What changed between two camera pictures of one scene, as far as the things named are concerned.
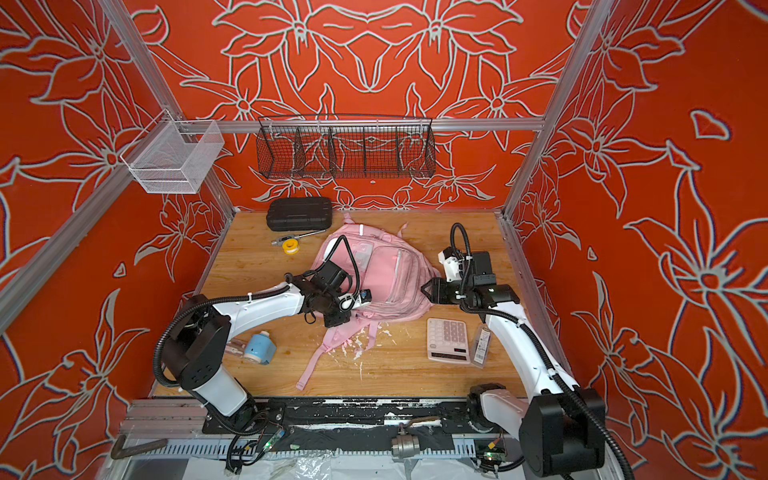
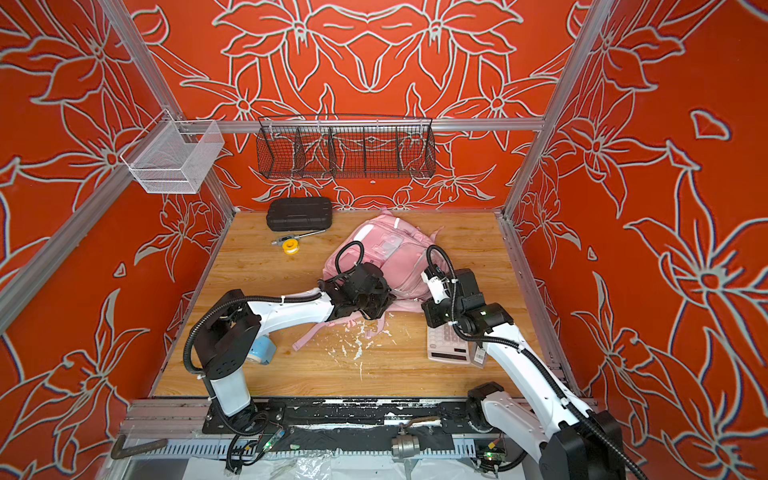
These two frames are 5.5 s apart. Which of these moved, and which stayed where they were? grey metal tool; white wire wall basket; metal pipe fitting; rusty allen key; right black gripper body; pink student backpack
Moved: pink student backpack; right black gripper body
Stayed: grey metal tool; metal pipe fitting; white wire wall basket; rusty allen key
